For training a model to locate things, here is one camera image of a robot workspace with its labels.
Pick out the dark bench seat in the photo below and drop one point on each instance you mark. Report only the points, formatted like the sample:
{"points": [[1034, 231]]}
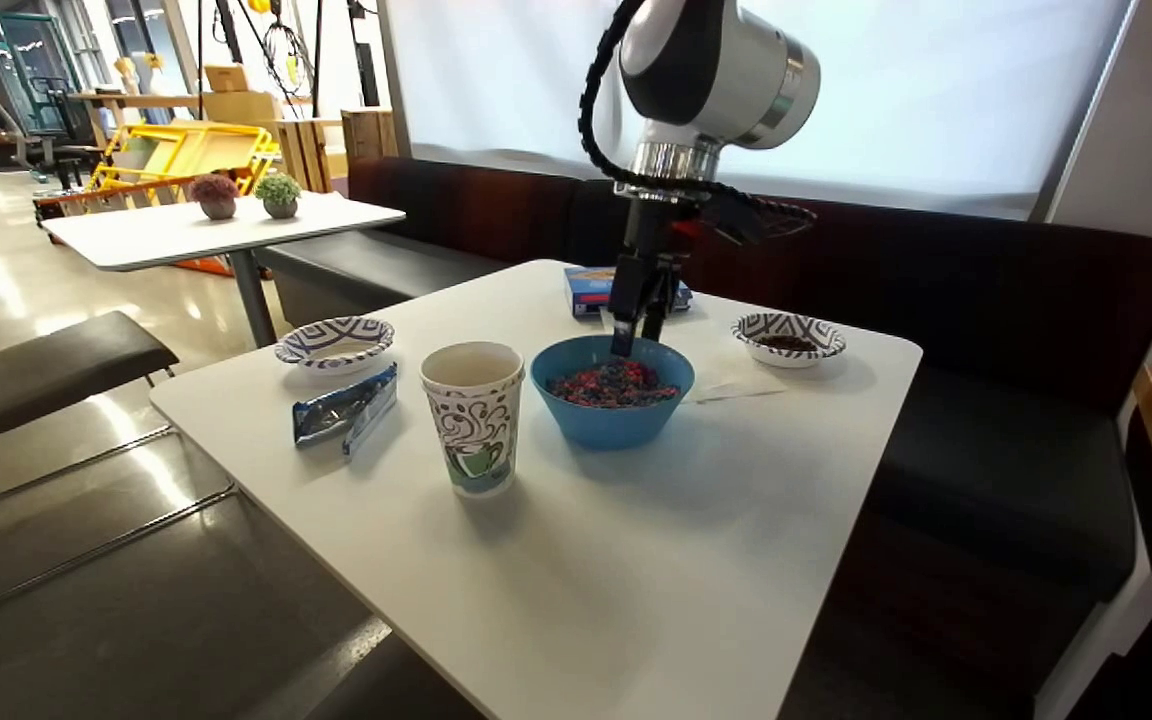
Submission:
{"points": [[1002, 516]]}

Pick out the blue cookie box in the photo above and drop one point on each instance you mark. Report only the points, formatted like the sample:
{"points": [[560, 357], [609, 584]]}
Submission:
{"points": [[589, 294]]}

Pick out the white side table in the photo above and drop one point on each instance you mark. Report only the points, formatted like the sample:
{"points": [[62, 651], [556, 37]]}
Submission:
{"points": [[145, 239]]}

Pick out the white window blind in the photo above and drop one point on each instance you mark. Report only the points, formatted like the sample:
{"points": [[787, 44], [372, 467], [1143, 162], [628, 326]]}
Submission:
{"points": [[924, 100]]}

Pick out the blue snack wrapper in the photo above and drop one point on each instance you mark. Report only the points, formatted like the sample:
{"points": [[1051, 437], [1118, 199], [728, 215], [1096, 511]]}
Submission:
{"points": [[345, 413]]}

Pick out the empty blue patterned bowl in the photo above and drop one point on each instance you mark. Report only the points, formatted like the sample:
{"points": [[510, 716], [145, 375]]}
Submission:
{"points": [[334, 340]]}

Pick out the red potted plant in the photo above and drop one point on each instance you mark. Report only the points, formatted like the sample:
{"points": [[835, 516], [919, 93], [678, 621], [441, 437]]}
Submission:
{"points": [[214, 194]]}

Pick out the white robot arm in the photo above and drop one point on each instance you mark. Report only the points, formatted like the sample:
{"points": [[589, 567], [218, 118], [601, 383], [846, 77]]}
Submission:
{"points": [[702, 77]]}

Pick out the green potted plant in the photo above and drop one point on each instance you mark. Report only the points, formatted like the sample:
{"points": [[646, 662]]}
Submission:
{"points": [[278, 194]]}

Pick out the yellow frame structure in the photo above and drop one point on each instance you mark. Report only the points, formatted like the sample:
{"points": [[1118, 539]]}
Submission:
{"points": [[170, 158]]}

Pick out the white paper napkin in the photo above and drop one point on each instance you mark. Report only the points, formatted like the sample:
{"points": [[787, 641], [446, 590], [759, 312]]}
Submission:
{"points": [[728, 378]]}

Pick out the patterned bowl with dark contents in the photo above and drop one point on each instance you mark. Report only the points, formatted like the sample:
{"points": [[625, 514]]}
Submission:
{"points": [[791, 338]]}

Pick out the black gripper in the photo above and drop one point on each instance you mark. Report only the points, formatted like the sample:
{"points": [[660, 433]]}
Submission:
{"points": [[660, 239]]}

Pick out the white patterned paper cup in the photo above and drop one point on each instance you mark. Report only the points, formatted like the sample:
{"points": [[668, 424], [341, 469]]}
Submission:
{"points": [[474, 397]]}

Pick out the blue bowl of colored beads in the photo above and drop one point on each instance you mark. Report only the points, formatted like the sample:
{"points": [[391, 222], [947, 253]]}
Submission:
{"points": [[609, 402]]}

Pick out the black chair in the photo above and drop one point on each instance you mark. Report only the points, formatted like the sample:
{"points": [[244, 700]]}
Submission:
{"points": [[62, 369]]}

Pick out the white dining table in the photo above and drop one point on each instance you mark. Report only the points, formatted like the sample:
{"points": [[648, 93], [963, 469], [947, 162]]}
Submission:
{"points": [[673, 582]]}

